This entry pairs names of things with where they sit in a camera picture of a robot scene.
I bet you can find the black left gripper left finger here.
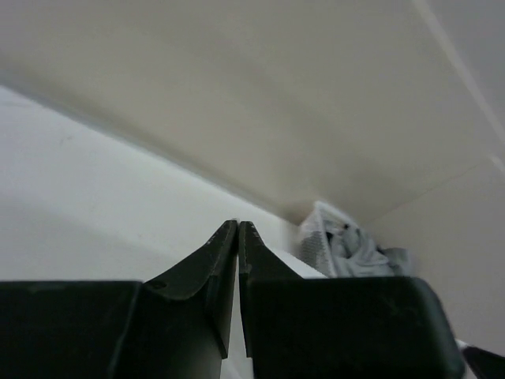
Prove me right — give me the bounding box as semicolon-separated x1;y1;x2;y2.
1;220;238;378

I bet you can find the white tank top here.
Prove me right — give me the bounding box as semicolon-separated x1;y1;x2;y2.
220;249;327;378

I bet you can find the white plastic laundry basket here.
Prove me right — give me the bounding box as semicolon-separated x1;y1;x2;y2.
295;201;357;277

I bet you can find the grey tank top in basket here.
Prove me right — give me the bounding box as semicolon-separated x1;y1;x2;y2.
327;224;413;278

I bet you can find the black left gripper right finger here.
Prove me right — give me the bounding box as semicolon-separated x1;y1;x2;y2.
238;222;465;378

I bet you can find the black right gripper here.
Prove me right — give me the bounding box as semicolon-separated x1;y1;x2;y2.
462;346;505;379

